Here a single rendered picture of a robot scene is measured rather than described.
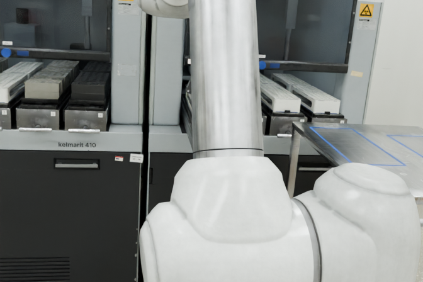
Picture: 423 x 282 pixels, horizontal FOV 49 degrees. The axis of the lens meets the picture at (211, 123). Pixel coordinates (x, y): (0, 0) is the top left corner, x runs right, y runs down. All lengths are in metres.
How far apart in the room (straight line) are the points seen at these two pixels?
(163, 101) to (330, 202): 1.11
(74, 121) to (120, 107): 0.17
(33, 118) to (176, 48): 0.53
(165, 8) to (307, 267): 0.84
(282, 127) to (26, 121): 0.88
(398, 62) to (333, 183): 2.58
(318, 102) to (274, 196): 1.16
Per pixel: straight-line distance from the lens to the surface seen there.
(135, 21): 1.63
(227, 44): 0.64
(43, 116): 1.62
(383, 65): 3.15
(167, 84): 1.66
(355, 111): 1.87
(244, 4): 0.67
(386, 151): 1.37
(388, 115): 3.25
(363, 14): 1.82
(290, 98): 1.71
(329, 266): 0.63
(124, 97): 1.67
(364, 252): 0.64
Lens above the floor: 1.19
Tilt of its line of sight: 15 degrees down
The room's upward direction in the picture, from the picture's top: 4 degrees clockwise
